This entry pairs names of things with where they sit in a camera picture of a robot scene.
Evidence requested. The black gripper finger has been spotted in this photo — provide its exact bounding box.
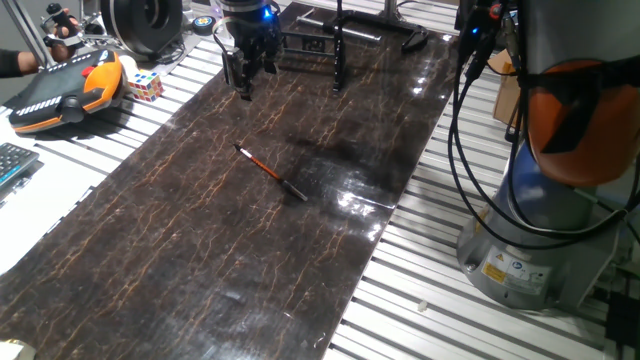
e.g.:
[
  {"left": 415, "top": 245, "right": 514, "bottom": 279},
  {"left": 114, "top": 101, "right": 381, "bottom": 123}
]
[
  {"left": 262, "top": 29, "right": 283, "bottom": 76},
  {"left": 221, "top": 46, "right": 255, "bottom": 102}
]

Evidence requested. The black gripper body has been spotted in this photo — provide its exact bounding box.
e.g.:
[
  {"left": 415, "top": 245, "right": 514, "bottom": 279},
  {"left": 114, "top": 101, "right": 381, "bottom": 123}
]
[{"left": 218, "top": 0, "right": 284, "bottom": 57}]

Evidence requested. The orange black calligraphy brush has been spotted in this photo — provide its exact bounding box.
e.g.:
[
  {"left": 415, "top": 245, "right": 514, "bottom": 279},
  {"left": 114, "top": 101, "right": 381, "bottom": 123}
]
[{"left": 232, "top": 143, "right": 309, "bottom": 203}]

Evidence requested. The operator forearm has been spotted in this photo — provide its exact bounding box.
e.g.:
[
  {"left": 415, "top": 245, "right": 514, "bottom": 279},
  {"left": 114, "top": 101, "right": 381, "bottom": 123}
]
[{"left": 0, "top": 47, "right": 42, "bottom": 79}]

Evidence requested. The black pen rack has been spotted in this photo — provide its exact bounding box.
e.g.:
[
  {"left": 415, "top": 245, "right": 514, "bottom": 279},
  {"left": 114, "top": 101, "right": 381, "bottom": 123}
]
[{"left": 273, "top": 0, "right": 351, "bottom": 94}]

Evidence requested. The operator hand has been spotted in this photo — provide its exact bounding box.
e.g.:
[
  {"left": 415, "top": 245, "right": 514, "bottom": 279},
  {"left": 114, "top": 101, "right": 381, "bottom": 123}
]
[{"left": 48, "top": 13, "right": 82, "bottom": 64}]

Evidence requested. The small round black puck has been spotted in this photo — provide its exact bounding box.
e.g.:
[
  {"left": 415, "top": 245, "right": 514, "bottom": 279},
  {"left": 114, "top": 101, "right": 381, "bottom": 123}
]
[{"left": 192, "top": 14, "right": 218, "bottom": 37}]

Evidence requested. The colourful puzzle cube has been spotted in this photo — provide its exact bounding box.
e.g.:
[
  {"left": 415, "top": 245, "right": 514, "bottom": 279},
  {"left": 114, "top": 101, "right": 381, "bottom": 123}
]
[{"left": 128, "top": 69, "right": 165, "bottom": 104}]

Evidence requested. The large black round device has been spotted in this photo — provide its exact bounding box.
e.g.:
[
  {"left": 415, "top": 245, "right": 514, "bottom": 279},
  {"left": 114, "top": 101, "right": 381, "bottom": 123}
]
[{"left": 99, "top": 0, "right": 184, "bottom": 57}]

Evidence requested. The small white ball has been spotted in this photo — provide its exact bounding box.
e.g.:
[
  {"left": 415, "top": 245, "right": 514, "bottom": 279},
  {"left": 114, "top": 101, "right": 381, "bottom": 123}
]
[{"left": 118, "top": 54, "right": 139, "bottom": 76}]

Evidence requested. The dark marble pattern mat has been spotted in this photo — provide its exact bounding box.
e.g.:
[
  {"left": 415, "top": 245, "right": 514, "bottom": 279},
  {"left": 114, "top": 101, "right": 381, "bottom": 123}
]
[{"left": 0, "top": 2, "right": 462, "bottom": 360}]

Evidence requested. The orange black teach pendant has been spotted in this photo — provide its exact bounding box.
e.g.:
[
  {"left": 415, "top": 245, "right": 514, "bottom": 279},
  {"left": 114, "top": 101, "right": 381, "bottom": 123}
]
[{"left": 7, "top": 47, "right": 126, "bottom": 135}]

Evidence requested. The black handheld controller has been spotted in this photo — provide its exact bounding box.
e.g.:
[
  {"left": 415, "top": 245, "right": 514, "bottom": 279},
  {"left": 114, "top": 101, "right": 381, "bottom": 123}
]
[{"left": 40, "top": 2, "right": 82, "bottom": 49}]

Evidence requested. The brown cardboard box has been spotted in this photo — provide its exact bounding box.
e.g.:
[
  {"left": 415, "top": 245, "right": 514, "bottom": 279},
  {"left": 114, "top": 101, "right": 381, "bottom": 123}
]
[{"left": 492, "top": 48, "right": 524, "bottom": 129}]

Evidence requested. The dark computer keyboard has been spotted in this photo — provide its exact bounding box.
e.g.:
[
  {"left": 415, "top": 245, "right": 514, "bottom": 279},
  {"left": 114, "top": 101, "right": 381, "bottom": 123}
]
[{"left": 0, "top": 142, "right": 41, "bottom": 191}]

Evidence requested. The pale corner object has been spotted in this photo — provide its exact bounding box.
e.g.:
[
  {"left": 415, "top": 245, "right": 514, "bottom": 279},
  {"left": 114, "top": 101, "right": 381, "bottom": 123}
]
[{"left": 0, "top": 339, "right": 37, "bottom": 360}]

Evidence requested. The white gripper cable loop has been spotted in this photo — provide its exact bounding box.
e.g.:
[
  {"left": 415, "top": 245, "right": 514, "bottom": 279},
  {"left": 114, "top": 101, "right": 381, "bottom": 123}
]
[{"left": 211, "top": 16, "right": 237, "bottom": 52}]

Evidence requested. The silver metal stand frame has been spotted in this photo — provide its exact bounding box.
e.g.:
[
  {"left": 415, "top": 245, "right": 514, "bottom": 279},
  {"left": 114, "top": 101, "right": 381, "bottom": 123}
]
[{"left": 5, "top": 0, "right": 104, "bottom": 70}]

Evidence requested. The black strap on arm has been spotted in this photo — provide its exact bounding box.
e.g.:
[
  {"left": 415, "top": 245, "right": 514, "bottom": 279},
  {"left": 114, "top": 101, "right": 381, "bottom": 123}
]
[{"left": 518, "top": 54, "right": 640, "bottom": 156}]

